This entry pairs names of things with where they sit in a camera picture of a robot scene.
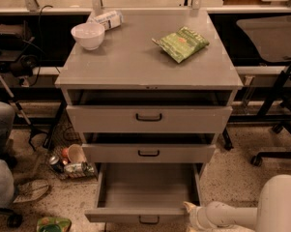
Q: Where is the black office chair right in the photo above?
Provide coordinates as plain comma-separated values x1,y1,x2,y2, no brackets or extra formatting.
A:
235,14,291,168

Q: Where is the grey top drawer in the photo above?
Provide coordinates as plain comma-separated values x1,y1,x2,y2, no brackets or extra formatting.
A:
65,89,232,133

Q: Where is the grey drawer cabinet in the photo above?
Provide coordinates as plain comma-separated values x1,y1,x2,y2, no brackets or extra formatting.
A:
54,9,244,189

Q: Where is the green bag on floor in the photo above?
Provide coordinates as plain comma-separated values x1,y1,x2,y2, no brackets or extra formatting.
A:
37,217,72,232

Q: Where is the grey bottom drawer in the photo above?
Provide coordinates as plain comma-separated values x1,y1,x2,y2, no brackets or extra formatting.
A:
85,163,200,225

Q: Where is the white packaged item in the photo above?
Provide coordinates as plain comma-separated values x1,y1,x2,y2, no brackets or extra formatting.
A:
94,11,123,30

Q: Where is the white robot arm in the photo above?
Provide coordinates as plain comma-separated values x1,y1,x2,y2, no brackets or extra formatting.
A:
184,175,291,232

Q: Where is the green white bottle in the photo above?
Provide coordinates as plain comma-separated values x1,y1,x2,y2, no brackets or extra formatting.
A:
64,162,95,178

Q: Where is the beige cup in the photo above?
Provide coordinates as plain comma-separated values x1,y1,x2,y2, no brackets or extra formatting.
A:
68,144,86,163

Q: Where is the black chair caster left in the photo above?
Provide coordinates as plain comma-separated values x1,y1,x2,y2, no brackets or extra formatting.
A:
0,208,23,228

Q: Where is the grey middle drawer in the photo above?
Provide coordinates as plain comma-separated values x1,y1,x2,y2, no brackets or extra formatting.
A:
82,133,216,163

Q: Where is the green snack bag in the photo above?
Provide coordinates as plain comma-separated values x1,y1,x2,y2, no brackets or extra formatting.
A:
153,26,210,64

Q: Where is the soda can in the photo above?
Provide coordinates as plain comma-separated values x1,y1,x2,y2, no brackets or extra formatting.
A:
49,156,64,173

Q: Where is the grey drawer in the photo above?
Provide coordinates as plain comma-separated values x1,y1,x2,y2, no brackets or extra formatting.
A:
85,163,200,225
82,133,216,163
65,89,232,133

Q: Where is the person leg in jeans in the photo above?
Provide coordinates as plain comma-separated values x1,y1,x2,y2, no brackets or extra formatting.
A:
0,101,15,208

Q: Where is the wire basket on floor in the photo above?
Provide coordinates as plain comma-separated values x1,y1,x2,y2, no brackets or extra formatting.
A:
46,113,97,180

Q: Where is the white bowl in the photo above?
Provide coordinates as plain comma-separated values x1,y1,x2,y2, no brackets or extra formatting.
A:
71,22,105,50

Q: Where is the black equipment on left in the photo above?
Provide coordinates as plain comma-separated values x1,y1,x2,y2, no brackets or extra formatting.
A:
0,21,38,77

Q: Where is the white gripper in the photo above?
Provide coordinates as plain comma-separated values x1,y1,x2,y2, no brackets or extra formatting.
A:
184,201,216,231

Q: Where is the orange fruit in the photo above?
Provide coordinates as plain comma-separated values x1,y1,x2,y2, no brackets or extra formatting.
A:
61,148,69,159

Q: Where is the white sneaker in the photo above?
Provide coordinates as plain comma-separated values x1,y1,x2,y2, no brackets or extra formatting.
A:
14,179,49,203

